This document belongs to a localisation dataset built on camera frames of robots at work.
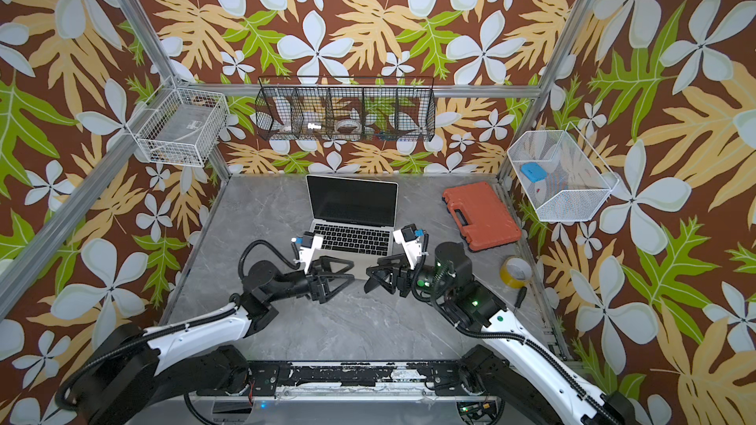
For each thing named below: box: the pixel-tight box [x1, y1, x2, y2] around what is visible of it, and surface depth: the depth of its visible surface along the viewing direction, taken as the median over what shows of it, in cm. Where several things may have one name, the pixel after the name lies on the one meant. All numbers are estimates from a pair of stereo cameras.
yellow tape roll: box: [500, 256, 533, 289], surface depth 95 cm
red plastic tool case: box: [441, 182, 522, 252], surface depth 104 cm
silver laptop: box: [305, 175, 399, 280], surface depth 103 cm
